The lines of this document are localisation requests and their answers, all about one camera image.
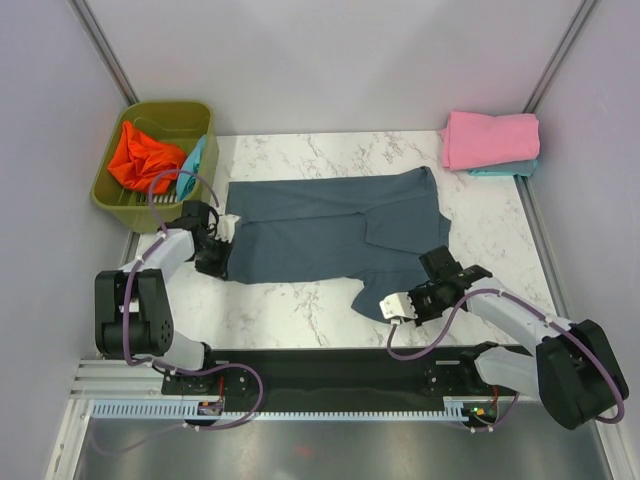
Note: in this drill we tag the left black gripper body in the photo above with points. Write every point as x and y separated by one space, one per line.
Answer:
212 259

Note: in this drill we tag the orange t shirt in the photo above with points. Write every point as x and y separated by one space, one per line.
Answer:
138 159

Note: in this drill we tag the light blue cloth in bin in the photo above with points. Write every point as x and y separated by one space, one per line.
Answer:
185 182

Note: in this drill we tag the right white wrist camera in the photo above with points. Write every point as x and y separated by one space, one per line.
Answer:
397 308

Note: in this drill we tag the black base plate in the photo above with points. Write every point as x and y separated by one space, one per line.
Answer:
332 378

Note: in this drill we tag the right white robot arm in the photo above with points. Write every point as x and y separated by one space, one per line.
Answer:
568 366

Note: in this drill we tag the grey-blue t shirt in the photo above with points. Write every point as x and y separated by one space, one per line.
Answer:
371 228

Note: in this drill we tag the aluminium rail frame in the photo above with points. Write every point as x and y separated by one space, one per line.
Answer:
386 232

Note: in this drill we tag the left corner aluminium post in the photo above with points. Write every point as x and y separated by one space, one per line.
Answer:
99 40

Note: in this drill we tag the corner aluminium post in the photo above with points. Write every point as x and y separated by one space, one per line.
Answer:
566 43
99 40

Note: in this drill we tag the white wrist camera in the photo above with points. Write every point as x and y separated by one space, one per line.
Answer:
226 227
397 308

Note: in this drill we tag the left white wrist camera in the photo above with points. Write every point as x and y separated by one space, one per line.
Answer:
226 227

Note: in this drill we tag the folded pink t shirt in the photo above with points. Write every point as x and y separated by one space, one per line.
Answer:
473 141

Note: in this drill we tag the olive green plastic bin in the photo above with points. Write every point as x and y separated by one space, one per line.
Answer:
181 123

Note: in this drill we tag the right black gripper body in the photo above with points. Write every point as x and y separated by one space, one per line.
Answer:
428 302

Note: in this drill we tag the folded teal t shirt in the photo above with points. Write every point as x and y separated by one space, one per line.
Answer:
519 168

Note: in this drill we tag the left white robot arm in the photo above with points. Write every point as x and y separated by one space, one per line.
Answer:
133 316

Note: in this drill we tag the slotted cable duct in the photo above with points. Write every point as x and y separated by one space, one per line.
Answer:
448 410

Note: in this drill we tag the right corner aluminium post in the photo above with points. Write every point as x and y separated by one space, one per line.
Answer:
566 43

